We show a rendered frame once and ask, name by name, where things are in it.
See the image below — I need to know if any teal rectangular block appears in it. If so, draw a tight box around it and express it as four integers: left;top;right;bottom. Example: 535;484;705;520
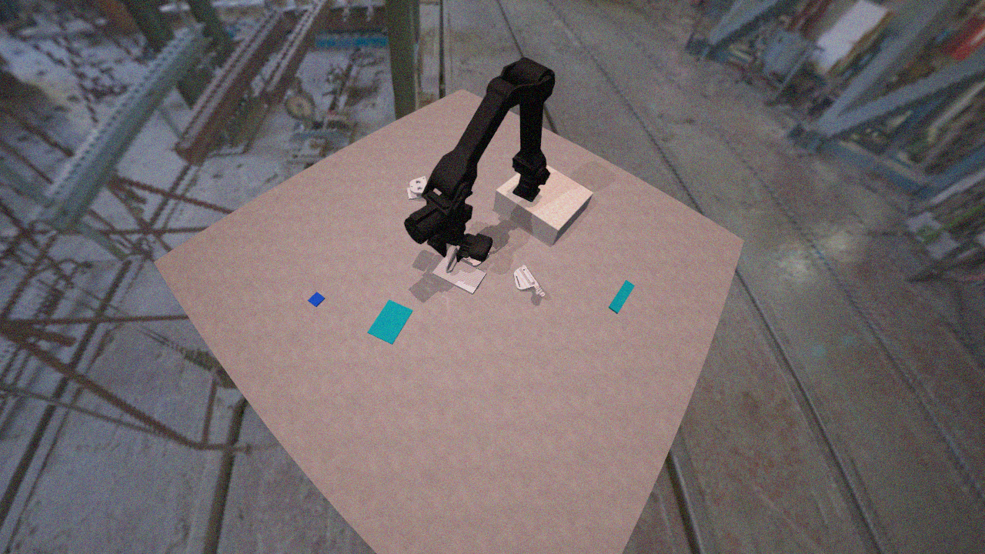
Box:
609;280;635;314

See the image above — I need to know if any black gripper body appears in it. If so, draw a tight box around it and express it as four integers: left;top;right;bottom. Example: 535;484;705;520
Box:
429;214;493;262

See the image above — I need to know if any teal flat plate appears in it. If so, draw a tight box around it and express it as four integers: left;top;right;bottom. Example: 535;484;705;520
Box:
368;300;413;344

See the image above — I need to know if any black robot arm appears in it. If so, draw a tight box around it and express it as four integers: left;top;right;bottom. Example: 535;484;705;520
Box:
404;57;555;244

